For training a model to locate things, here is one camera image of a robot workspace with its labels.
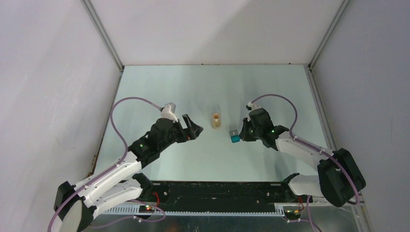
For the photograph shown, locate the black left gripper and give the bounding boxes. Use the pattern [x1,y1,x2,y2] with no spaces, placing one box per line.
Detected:
[159,114,202,151]

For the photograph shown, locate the teal and clear pill box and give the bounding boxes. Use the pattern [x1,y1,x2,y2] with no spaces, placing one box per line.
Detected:
[229,129,241,143]

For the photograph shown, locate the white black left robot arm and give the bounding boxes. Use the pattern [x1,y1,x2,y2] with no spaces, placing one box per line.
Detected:
[47,114,204,232]

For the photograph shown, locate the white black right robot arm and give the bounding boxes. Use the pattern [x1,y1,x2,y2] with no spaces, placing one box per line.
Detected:
[239,104,366,207]

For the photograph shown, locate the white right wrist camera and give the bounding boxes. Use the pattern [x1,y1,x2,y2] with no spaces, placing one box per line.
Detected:
[246,101,262,112]

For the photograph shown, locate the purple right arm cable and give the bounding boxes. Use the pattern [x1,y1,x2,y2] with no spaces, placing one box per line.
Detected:
[250,94,362,205]

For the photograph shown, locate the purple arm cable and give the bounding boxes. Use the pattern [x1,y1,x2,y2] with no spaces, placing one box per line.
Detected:
[47,97,164,232]
[250,94,362,205]

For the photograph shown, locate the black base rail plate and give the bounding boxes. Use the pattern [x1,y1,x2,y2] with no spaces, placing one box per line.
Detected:
[138,181,308,212]

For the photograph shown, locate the aluminium right side rail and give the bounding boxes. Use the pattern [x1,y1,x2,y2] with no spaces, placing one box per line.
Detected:
[303,64,338,155]

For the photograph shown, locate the white slotted cable duct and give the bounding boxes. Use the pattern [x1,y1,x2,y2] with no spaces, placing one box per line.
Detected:
[102,204,285,217]

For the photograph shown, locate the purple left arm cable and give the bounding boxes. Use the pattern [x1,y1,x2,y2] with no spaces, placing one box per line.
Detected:
[47,97,164,232]

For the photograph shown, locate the aluminium frame post left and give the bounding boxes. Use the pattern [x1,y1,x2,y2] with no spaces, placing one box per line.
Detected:
[80,0,124,73]

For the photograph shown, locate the aluminium frame post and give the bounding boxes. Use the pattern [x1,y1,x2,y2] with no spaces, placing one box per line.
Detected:
[80,0,124,73]
[308,0,352,71]

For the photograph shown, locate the aluminium frame post right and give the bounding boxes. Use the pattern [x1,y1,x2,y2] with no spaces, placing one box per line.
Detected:
[308,0,352,71]

